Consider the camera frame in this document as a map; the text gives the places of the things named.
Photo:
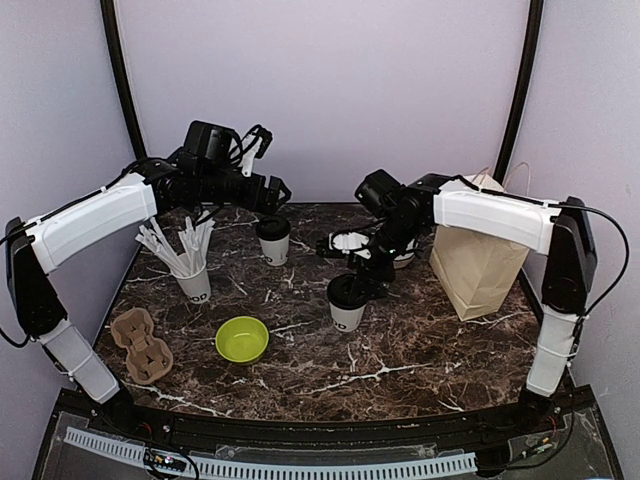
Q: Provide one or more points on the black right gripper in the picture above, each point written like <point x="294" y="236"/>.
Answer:
<point x="364" y="267"/>

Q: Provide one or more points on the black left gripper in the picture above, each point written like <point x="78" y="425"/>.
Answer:
<point x="253" y="202"/>

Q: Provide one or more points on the brown paper takeout bag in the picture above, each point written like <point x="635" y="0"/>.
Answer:
<point x="476" y="270"/>

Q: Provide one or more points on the black plastic cup lid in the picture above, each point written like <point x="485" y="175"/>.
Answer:
<point x="339" y="293"/>

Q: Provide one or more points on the white paper coffee cup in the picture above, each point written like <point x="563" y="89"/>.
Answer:
<point x="275" y="251"/>

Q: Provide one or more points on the brown cardboard cup carrier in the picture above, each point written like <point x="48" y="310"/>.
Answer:
<point x="148" y="358"/>

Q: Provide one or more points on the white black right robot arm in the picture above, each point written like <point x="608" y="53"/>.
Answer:
<point x="560" y="232"/>

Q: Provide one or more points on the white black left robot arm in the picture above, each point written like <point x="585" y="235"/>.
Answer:
<point x="36" y="249"/>

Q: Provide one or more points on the white scalloped ceramic bowl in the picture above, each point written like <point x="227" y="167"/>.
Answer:
<point x="401" y="261"/>

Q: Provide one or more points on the bundle of white wrapped straws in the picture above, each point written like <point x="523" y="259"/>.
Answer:
<point x="187" y="256"/>

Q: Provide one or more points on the white cup holding straws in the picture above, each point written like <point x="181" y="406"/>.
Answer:
<point x="196" y="287"/>

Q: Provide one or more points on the lime green bowl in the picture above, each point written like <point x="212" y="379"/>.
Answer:
<point x="242" y="340"/>

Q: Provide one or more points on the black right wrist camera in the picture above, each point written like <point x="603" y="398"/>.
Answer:
<point x="378" y="193"/>

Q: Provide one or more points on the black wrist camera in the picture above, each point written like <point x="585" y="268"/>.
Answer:
<point x="210" y="141"/>
<point x="378" y="193"/>

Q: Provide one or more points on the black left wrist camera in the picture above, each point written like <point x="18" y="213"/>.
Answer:
<point x="210" y="141"/>

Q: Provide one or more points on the black corner frame post left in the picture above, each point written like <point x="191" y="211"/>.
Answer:
<point x="121" y="65"/>

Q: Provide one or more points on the black corner frame post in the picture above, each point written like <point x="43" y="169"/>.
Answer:
<point x="121" y="65"/>
<point x="530" y="43"/>

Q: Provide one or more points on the black corner frame post right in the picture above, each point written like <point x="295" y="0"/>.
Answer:
<point x="530" y="43"/>

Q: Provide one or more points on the black front table rail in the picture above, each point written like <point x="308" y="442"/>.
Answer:
<point x="471" y="430"/>

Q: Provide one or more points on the white slotted cable duct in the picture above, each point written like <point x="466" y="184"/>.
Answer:
<point x="245" y="463"/>

